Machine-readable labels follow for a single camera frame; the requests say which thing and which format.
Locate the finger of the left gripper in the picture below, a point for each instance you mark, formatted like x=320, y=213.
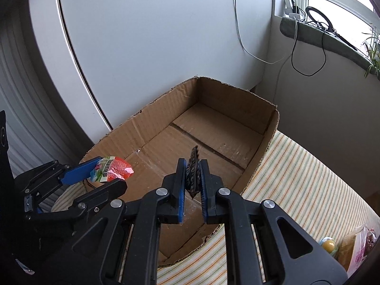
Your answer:
x=49, y=177
x=83, y=205

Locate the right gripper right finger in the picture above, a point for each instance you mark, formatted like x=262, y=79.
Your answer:
x=264, y=245

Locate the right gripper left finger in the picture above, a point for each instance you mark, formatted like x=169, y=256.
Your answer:
x=131, y=238

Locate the red green jelly cup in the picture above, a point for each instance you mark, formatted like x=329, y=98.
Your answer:
x=109, y=168

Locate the black patterned candy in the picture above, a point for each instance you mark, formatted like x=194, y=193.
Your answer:
x=192, y=179

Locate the bagged sliced bread loaf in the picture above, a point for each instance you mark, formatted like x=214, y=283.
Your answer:
x=355, y=247

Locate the brown cardboard box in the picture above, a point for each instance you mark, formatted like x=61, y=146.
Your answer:
x=199, y=119

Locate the white cabinet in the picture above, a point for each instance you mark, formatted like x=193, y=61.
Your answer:
x=109, y=58

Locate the potted spider plant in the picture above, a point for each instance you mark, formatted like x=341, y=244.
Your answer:
x=371, y=44

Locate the white power strip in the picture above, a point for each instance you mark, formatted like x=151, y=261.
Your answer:
x=291, y=9

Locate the black ring light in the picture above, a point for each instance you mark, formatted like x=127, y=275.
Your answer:
x=323, y=22

